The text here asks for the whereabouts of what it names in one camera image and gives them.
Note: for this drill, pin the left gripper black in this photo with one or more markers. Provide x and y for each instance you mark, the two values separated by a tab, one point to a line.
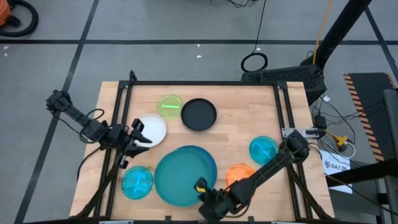
127	141

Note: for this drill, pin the large blue plastic plate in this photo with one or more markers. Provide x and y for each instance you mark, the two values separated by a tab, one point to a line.
209	157

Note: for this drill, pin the black stand pole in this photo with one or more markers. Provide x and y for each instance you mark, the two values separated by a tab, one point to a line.
339	28

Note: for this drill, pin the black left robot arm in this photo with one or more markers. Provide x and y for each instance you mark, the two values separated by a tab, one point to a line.
93	129

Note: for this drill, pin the white plastic plate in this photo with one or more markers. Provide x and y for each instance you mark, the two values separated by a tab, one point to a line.
155	129

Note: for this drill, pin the small orange translucent plate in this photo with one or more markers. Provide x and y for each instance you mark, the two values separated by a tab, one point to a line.
237	173

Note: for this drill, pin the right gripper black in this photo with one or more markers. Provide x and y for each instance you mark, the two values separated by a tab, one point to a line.
214	203

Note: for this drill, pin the black beam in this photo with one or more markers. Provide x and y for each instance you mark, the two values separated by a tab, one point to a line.
357	172

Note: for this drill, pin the small cyan translucent plate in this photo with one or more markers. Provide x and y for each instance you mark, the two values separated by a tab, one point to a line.
262	149
137	182

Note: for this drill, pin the black hazard-striped floor mat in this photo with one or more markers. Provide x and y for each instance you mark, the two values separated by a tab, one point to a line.
367	90

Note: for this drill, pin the black plastic plate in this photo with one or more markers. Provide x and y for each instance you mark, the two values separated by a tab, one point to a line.
199	114

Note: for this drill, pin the orange vacuum cleaner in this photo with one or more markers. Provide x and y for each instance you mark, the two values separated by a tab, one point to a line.
3	12

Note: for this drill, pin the large teal plastic plate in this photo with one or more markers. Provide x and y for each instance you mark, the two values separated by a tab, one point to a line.
177	177

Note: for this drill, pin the small green translucent plate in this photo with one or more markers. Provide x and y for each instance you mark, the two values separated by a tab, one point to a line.
169	106

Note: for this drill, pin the black power adapter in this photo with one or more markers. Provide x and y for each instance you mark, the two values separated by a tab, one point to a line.
320	122

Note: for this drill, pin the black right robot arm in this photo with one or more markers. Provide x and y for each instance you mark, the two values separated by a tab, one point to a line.
267	168

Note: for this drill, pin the white paper sign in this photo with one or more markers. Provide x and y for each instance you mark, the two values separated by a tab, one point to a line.
334	165

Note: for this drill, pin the dark grey post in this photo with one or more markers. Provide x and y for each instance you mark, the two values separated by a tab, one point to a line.
391	124

